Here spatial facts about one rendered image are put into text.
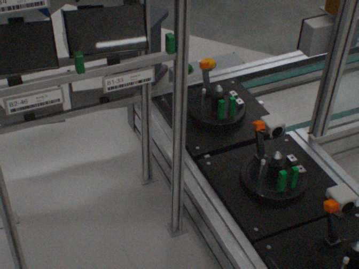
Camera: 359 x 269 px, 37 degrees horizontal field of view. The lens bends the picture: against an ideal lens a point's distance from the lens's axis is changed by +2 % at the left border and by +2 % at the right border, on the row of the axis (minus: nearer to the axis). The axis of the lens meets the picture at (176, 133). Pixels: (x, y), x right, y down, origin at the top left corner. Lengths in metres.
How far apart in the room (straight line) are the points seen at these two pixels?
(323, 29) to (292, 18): 2.75
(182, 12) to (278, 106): 0.66
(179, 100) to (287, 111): 0.55
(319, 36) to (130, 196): 0.54
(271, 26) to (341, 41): 2.62
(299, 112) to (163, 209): 0.46
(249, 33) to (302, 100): 2.20
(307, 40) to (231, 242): 0.44
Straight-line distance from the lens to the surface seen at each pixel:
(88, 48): 0.88
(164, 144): 1.22
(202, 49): 1.77
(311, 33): 1.14
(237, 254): 1.02
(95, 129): 1.43
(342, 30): 1.14
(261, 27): 3.74
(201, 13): 3.87
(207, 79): 1.31
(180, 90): 0.92
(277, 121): 1.27
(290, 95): 1.49
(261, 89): 1.47
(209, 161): 1.17
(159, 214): 1.21
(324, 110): 1.25
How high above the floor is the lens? 1.76
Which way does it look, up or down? 40 degrees down
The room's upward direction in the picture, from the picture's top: 1 degrees clockwise
